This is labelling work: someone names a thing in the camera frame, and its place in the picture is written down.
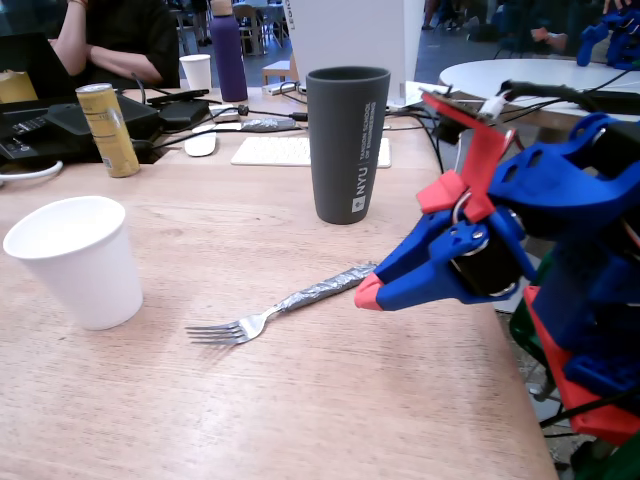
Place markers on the black electronic device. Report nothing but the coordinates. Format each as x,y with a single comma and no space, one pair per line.
65,122

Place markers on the blue background robot arm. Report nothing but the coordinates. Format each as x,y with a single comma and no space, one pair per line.
620,40

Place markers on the white round table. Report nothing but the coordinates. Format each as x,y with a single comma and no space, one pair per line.
530,75

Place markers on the purple bottle wooden cap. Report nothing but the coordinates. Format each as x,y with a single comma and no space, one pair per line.
229,55

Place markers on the person in black shirt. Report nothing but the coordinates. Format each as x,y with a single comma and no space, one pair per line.
130,35

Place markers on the white banner stand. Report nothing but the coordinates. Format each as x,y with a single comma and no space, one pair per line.
350,30

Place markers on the white keyboard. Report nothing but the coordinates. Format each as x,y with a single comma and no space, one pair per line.
270,151

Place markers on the silver usb hub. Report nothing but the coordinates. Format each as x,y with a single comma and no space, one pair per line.
280,89

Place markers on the black flat box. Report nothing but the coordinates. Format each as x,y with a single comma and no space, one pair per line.
185,114

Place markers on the white paper sheets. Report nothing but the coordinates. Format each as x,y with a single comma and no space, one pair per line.
417,92

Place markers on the white paper cup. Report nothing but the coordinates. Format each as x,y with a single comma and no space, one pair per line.
85,270
196,72

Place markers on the yellow cardboard box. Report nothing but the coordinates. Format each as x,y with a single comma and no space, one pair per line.
17,87

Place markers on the gray NYU cup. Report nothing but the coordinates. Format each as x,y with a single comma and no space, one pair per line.
340,150

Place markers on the yellow drink can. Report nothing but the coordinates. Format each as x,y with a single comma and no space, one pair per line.
110,135

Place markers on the wooden chair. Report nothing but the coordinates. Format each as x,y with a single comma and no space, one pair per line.
280,70

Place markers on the white computer mouse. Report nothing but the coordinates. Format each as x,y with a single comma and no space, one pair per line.
200,144

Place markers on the red wrist camera mount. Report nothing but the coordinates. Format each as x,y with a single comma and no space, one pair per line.
482,150

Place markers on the tape-wrapped utensil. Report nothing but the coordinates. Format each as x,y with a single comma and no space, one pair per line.
267,124

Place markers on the red robot base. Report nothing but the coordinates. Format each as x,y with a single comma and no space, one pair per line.
547,350

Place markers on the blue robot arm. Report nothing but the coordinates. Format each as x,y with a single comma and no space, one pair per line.
550,175

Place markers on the black phone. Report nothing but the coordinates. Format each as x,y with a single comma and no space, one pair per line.
177,96

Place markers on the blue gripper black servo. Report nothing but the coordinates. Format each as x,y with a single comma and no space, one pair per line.
431,270

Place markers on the black laptop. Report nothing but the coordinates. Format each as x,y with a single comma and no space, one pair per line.
30,55

